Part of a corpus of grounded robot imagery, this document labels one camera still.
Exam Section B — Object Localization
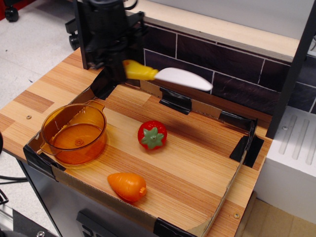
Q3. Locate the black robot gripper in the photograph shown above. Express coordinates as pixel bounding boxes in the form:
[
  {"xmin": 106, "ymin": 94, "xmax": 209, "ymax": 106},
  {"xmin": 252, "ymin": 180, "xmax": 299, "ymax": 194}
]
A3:
[{"xmin": 83, "ymin": 2, "xmax": 147, "ymax": 83}]

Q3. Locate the yellow handled toy knife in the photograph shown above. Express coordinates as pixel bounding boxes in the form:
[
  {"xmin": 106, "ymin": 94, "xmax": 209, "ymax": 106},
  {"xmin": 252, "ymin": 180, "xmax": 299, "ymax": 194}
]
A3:
[{"xmin": 123, "ymin": 60, "xmax": 213, "ymax": 91}]

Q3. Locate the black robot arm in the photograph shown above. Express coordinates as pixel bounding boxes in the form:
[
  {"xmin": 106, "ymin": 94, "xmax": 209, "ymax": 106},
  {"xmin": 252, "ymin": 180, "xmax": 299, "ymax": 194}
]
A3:
[{"xmin": 84, "ymin": 0, "xmax": 147, "ymax": 83}]

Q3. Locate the cardboard fence with black tape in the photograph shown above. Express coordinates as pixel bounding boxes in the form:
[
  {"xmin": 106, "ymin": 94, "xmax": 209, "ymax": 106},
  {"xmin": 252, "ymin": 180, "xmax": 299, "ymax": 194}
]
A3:
[{"xmin": 24, "ymin": 78, "xmax": 263, "ymax": 237}]

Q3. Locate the orange transparent plastic pot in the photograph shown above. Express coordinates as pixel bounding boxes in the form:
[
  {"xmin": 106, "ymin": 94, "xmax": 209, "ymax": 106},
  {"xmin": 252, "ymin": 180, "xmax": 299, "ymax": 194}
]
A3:
[{"xmin": 40, "ymin": 100, "xmax": 107, "ymax": 165}]

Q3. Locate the black chair caster base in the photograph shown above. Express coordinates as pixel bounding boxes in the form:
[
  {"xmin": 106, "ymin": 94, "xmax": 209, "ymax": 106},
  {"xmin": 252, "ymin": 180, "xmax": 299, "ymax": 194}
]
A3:
[{"xmin": 65, "ymin": 18, "xmax": 79, "ymax": 50}]

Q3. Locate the red toy strawberry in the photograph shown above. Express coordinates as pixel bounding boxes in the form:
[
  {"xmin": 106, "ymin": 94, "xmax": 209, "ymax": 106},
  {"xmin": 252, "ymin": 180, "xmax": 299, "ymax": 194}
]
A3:
[{"xmin": 138, "ymin": 120, "xmax": 167, "ymax": 150}]

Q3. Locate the black caster wheel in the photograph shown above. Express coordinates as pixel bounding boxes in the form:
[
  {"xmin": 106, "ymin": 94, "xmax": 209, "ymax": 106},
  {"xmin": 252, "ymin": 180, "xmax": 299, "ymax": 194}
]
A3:
[{"xmin": 4, "ymin": 6, "xmax": 19, "ymax": 22}]

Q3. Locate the orange toy carrot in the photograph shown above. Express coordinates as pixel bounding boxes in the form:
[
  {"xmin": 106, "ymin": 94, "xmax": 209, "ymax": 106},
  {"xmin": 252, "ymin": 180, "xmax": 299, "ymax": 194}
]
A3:
[{"xmin": 107, "ymin": 173, "xmax": 147, "ymax": 202}]

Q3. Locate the white toy sink unit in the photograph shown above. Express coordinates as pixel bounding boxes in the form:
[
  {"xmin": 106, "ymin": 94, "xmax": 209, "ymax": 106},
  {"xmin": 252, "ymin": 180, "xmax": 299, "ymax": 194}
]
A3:
[{"xmin": 254, "ymin": 107, "xmax": 316, "ymax": 223}]

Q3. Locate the wooden shelf with black frame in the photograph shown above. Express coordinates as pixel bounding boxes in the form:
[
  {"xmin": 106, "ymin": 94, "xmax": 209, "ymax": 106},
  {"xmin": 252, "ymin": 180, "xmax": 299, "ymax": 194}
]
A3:
[{"xmin": 73, "ymin": 0, "xmax": 316, "ymax": 139}]

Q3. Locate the black cable on floor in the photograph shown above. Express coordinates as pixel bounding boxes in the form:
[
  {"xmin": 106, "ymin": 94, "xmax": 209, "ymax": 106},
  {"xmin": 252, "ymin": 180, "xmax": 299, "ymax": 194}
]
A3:
[{"xmin": 0, "ymin": 174, "xmax": 28, "ymax": 185}]

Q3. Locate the black oven handle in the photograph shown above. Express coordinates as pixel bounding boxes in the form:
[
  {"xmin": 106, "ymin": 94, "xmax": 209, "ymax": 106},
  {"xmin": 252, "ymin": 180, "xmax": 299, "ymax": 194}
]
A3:
[{"xmin": 76, "ymin": 211, "xmax": 129, "ymax": 237}]

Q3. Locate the metal frame with screw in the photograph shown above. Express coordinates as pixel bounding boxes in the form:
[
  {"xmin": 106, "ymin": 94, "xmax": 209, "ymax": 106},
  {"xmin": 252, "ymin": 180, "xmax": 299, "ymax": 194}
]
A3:
[{"xmin": 0, "ymin": 205, "xmax": 56, "ymax": 237}]

